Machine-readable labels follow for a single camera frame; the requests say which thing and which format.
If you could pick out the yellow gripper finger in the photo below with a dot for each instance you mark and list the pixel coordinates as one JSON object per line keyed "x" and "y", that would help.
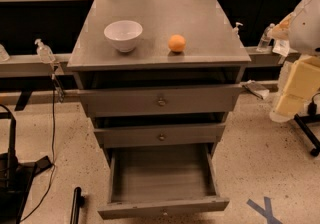
{"x": 298, "y": 82}
{"x": 280, "y": 31}

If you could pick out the orange fruit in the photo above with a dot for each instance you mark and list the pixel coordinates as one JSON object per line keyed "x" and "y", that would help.
{"x": 176, "y": 43}

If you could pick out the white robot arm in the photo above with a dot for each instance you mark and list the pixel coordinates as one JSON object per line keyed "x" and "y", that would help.
{"x": 304, "y": 30}

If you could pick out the grey top drawer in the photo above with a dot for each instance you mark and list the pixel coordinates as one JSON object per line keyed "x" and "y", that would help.
{"x": 159, "y": 100}

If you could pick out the grey drawer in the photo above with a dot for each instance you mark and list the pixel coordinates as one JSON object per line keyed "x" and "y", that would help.
{"x": 159, "y": 135}
{"x": 161, "y": 181}
{"x": 159, "y": 100}

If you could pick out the grey drawer cabinet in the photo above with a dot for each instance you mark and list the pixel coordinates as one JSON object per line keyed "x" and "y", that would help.
{"x": 213, "y": 54}

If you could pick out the grey bottom drawer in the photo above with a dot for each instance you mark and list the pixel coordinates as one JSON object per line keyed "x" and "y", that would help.
{"x": 161, "y": 181}

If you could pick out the grey middle drawer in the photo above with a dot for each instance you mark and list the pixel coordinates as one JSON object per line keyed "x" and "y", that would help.
{"x": 159, "y": 135}

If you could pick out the white wipes packet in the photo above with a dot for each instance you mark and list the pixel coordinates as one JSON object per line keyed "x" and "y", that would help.
{"x": 281, "y": 47}

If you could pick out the clear water bottle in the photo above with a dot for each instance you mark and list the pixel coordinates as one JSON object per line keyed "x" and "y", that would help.
{"x": 265, "y": 38}

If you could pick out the black power adapter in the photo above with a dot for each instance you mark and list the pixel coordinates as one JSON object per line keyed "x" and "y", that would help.
{"x": 312, "y": 107}

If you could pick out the black stand leg with caster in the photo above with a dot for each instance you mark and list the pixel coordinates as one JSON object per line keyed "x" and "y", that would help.
{"x": 303, "y": 122}

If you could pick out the clear pump bottle right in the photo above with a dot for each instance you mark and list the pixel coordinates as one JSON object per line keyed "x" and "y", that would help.
{"x": 236, "y": 29}

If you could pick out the clear pump bottle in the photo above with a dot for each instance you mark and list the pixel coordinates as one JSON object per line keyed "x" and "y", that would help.
{"x": 44, "y": 52}
{"x": 236, "y": 29}

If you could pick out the folded grey cloth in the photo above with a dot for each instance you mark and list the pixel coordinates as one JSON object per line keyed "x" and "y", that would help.
{"x": 256, "y": 89}

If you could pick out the white ceramic bowl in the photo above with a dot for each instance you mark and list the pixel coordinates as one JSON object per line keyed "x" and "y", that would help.
{"x": 123, "y": 35}

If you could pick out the clear pump bottle left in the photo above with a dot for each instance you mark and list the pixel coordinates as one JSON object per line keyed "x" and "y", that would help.
{"x": 44, "y": 52}

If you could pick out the clear bottle far left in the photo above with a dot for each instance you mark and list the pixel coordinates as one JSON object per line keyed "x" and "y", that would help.
{"x": 4, "y": 56}

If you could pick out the black equipment base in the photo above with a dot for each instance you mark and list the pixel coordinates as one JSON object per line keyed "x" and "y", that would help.
{"x": 16, "y": 178}

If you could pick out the black tube handle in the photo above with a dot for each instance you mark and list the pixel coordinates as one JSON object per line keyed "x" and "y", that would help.
{"x": 77, "y": 203}

